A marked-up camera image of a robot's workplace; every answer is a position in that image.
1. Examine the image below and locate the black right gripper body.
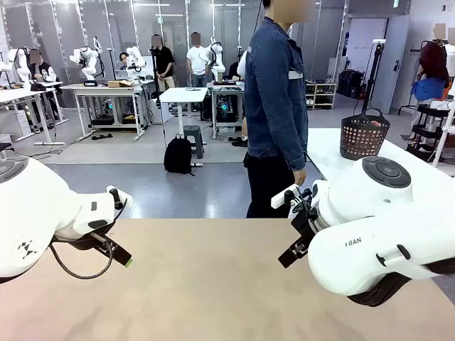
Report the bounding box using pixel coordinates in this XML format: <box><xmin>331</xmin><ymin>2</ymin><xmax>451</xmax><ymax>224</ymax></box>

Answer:
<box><xmin>290</xmin><ymin>207</ymin><xmax>323</xmax><ymax>247</ymax></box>

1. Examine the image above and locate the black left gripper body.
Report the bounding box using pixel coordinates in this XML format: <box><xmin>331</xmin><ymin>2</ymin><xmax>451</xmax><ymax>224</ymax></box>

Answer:
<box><xmin>53</xmin><ymin>230</ymin><xmax>109</xmax><ymax>250</ymax></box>

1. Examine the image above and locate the black perforated laundry basket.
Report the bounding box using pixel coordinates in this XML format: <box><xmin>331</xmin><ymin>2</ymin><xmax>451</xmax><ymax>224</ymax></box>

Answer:
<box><xmin>339</xmin><ymin>107</ymin><xmax>392</xmax><ymax>162</ymax></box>

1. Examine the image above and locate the large white table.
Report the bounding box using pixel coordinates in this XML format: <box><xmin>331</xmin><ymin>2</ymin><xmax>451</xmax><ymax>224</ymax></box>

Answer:
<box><xmin>306</xmin><ymin>126</ymin><xmax>455</xmax><ymax>185</ymax></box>

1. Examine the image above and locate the black backpack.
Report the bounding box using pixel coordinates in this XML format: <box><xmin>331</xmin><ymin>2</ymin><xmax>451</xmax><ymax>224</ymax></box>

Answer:
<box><xmin>163</xmin><ymin>134</ymin><xmax>196</xmax><ymax>177</ymax></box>

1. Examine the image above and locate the person in denim jacket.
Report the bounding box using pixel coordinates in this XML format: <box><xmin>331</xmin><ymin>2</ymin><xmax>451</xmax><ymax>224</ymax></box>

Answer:
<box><xmin>242</xmin><ymin>0</ymin><xmax>318</xmax><ymax>220</ymax></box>

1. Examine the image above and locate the wooden shoe shelf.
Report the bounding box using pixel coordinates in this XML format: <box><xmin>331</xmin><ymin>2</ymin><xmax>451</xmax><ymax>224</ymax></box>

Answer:
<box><xmin>305</xmin><ymin>81</ymin><xmax>338</xmax><ymax>111</ymax></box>

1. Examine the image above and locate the grey plastic stool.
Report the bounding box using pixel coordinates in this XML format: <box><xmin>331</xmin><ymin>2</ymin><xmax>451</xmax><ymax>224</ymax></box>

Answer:
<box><xmin>183</xmin><ymin>124</ymin><xmax>205</xmax><ymax>160</ymax></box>

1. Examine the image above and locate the black luggage bag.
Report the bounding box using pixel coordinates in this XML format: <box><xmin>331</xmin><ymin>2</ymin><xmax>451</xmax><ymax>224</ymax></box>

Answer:
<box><xmin>337</xmin><ymin>69</ymin><xmax>364</xmax><ymax>99</ymax></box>

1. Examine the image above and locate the black utility cart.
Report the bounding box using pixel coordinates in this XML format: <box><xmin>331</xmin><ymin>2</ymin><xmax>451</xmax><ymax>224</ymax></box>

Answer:
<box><xmin>406</xmin><ymin>104</ymin><xmax>453</xmax><ymax>163</ymax></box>

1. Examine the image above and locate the white-framed desk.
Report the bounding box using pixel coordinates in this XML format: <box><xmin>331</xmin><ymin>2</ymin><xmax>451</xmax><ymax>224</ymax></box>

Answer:
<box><xmin>59</xmin><ymin>82</ymin><xmax>146</xmax><ymax>142</ymax></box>
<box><xmin>207</xmin><ymin>80</ymin><xmax>247</xmax><ymax>140</ymax></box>
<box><xmin>0</xmin><ymin>80</ymin><xmax>70</xmax><ymax>146</ymax></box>

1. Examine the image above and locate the black tripod with white head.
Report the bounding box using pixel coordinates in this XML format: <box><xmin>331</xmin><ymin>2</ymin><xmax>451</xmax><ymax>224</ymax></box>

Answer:
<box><xmin>360</xmin><ymin>38</ymin><xmax>387</xmax><ymax>115</ymax></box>

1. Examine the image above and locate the white metal rack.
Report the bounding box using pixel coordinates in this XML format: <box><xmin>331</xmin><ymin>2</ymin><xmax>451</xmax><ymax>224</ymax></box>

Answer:
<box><xmin>431</xmin><ymin>83</ymin><xmax>455</xmax><ymax>168</ymax></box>

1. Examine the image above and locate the small white standing desk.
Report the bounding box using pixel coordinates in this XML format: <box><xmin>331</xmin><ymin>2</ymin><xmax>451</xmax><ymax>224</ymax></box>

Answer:
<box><xmin>159</xmin><ymin>87</ymin><xmax>209</xmax><ymax>168</ymax></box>

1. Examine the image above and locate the seated person in varsity jacket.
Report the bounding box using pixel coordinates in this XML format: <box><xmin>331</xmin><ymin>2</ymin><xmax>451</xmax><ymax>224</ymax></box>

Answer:
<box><xmin>28</xmin><ymin>48</ymin><xmax>65</xmax><ymax>121</ymax></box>

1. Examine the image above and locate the person in black polo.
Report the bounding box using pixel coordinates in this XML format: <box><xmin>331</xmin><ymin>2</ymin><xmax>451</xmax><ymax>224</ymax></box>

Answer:
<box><xmin>150</xmin><ymin>33</ymin><xmax>176</xmax><ymax>92</ymax></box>

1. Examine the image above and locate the person in white t-shirt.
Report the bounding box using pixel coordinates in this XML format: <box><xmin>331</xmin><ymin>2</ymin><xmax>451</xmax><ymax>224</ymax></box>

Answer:
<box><xmin>186</xmin><ymin>31</ymin><xmax>211</xmax><ymax>89</ymax></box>

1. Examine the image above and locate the figure with blue garment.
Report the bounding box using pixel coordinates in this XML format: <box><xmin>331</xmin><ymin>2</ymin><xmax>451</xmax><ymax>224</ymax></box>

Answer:
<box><xmin>409</xmin><ymin>22</ymin><xmax>451</xmax><ymax>101</ymax></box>

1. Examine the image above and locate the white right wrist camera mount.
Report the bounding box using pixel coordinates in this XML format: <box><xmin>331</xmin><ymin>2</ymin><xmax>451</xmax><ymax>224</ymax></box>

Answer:
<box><xmin>270</xmin><ymin>183</ymin><xmax>314</xmax><ymax>214</ymax></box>

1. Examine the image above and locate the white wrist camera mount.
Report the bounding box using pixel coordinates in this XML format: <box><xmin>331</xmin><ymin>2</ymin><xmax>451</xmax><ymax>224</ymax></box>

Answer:
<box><xmin>105</xmin><ymin>185</ymin><xmax>134</xmax><ymax>215</ymax></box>
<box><xmin>270</xmin><ymin>183</ymin><xmax>314</xmax><ymax>214</ymax></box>

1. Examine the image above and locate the thin black cable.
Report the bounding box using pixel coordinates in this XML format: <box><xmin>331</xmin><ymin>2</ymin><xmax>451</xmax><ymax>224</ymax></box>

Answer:
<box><xmin>48</xmin><ymin>232</ymin><xmax>115</xmax><ymax>281</ymax></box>

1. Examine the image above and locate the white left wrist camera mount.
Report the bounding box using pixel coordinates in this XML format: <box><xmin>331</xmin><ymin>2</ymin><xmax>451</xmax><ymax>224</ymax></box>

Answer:
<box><xmin>105</xmin><ymin>185</ymin><xmax>134</xmax><ymax>215</ymax></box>

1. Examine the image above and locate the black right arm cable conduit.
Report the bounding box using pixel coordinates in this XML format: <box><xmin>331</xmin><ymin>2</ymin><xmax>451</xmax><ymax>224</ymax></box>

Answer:
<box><xmin>346</xmin><ymin>261</ymin><xmax>455</xmax><ymax>308</ymax></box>

